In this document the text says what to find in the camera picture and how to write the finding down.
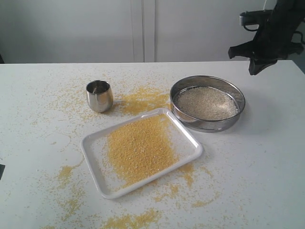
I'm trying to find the stainless steel cup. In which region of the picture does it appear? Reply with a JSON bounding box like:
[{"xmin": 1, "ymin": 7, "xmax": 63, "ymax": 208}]
[{"xmin": 86, "ymin": 80, "xmax": 113, "ymax": 113}]

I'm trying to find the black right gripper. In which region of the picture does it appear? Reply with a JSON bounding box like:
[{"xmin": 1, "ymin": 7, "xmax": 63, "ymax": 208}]
[{"xmin": 228, "ymin": 22, "xmax": 304, "ymax": 75}]

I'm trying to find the white plastic tray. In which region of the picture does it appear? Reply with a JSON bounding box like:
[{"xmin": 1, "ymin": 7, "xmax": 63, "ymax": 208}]
[{"xmin": 81, "ymin": 108, "xmax": 203, "ymax": 199}]

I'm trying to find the grain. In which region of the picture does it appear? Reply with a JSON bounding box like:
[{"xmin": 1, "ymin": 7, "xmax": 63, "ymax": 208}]
[{"xmin": 175, "ymin": 87, "xmax": 238, "ymax": 120}]

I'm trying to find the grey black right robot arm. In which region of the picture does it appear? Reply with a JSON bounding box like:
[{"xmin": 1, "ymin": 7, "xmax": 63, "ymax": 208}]
[{"xmin": 228, "ymin": 0, "xmax": 305, "ymax": 75}]

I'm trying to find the yellow millet pile on tray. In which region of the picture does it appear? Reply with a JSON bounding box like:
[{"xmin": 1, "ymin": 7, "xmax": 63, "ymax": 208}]
[{"xmin": 107, "ymin": 114, "xmax": 179, "ymax": 187}]

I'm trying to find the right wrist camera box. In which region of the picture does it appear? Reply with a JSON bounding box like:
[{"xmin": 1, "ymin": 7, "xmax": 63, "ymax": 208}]
[{"xmin": 239, "ymin": 10, "xmax": 272, "ymax": 26}]

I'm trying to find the round stainless steel sieve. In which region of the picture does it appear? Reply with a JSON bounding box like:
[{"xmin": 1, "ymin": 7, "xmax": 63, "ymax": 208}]
[{"xmin": 170, "ymin": 75, "xmax": 246, "ymax": 132}]

